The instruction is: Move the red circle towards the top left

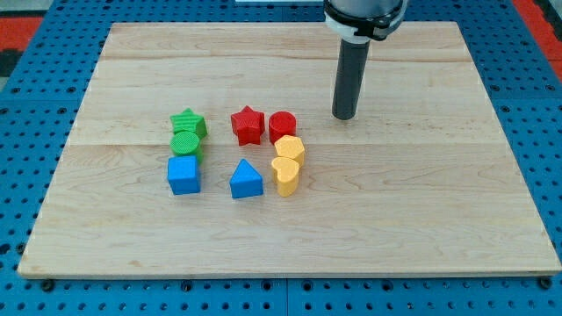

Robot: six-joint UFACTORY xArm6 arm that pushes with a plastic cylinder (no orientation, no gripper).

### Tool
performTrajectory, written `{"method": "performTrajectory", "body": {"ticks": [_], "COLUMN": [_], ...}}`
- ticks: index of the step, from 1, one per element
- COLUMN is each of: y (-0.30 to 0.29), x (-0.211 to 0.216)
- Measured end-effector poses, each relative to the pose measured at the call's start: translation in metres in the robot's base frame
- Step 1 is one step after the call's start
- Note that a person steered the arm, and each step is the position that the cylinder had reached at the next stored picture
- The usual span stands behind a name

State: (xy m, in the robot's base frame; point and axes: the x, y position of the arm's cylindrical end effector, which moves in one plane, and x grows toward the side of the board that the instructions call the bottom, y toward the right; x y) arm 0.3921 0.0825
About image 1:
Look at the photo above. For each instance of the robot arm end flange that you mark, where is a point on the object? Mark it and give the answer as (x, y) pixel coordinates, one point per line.
(359, 21)

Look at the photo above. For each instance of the yellow pentagon block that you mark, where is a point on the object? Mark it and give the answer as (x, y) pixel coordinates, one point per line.
(291, 147)

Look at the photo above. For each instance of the yellow heart block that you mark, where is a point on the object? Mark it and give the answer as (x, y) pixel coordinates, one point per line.
(285, 175)

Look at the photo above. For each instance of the red cylinder block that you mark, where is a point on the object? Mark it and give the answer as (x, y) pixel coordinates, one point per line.
(281, 123)

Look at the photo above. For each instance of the blue triangle block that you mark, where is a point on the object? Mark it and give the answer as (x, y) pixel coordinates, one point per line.
(246, 181)

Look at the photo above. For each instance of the red star block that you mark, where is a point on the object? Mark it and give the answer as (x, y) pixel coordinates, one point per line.
(248, 126)

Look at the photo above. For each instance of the green cylinder block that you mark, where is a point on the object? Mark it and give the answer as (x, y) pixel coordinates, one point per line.
(186, 144)

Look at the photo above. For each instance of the blue cube block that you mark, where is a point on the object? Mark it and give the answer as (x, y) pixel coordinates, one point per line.
(183, 175)

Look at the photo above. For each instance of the green star block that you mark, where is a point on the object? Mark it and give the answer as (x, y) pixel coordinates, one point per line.
(189, 121)

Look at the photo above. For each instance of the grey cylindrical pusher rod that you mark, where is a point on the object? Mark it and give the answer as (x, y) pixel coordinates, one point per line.
(349, 77)

